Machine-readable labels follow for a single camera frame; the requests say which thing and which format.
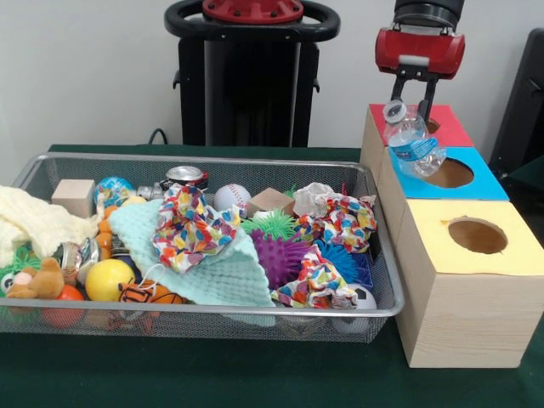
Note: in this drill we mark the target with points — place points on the yellow ball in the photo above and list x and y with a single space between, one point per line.
108 280

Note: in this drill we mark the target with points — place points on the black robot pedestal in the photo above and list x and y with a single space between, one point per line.
246 93

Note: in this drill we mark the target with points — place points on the blue globe ball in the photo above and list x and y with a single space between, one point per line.
113 191

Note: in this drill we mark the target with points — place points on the shallow clear mesh bin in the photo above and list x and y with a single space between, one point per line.
387 289

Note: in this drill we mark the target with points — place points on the mint green cloth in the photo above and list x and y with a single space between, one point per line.
225 276

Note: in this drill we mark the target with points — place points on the white baseball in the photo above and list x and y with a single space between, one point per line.
232 197

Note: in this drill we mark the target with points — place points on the cream yellow cloth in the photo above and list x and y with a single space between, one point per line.
38 221

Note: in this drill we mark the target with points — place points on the blue spiky ball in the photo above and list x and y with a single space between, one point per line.
342 262

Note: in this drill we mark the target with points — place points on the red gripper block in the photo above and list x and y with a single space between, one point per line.
421 53

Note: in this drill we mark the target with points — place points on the purple spiky ball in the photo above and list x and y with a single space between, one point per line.
280 259

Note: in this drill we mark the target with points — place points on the brown plush bear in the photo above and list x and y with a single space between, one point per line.
38 280

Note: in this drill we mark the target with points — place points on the small soccer ball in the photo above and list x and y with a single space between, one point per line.
357 313

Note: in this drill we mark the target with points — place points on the colourful patterned cloth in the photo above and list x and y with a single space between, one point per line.
189 231
340 219
316 280

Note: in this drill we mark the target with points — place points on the wooden three-hole box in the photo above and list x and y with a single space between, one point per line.
467 314

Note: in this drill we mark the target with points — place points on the dark green table cloth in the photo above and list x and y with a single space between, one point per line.
212 374

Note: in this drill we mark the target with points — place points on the black chair back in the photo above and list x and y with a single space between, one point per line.
523 110

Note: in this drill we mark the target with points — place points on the green spiky ball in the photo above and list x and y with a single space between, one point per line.
274 225

